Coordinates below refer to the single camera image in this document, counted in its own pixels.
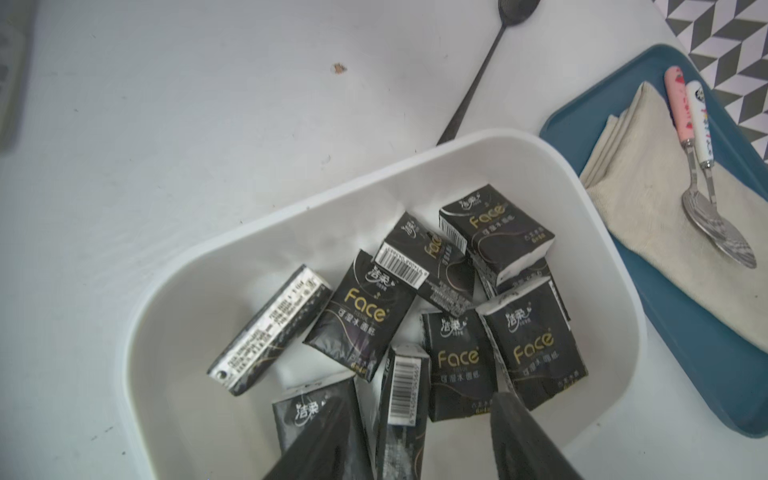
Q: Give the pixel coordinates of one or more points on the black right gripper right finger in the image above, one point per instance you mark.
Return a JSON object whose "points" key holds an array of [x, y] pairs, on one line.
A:
{"points": [[522, 450]]}

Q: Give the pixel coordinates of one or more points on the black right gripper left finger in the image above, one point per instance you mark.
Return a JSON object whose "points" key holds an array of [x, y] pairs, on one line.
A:
{"points": [[321, 450]]}

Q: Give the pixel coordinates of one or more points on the black tissue pack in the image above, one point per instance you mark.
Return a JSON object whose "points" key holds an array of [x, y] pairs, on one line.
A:
{"points": [[429, 264], [531, 331], [298, 407], [361, 318], [500, 238], [403, 413], [463, 376], [539, 269], [289, 312]]}

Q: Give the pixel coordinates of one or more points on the white plastic storage box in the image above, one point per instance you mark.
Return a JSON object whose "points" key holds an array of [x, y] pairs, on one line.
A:
{"points": [[187, 426]]}

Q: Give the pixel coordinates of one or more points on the beige folded cloth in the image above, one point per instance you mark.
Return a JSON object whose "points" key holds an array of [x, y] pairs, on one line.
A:
{"points": [[636, 175]]}

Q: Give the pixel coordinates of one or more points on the black metal spoon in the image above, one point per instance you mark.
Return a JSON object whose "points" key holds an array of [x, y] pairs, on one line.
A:
{"points": [[511, 13]]}

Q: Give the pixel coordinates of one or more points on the white handled spoon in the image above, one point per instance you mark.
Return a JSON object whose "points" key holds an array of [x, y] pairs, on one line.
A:
{"points": [[734, 245]]}

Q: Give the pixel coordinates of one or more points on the pink handled spoon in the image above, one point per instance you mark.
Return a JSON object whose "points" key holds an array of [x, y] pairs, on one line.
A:
{"points": [[695, 199]]}

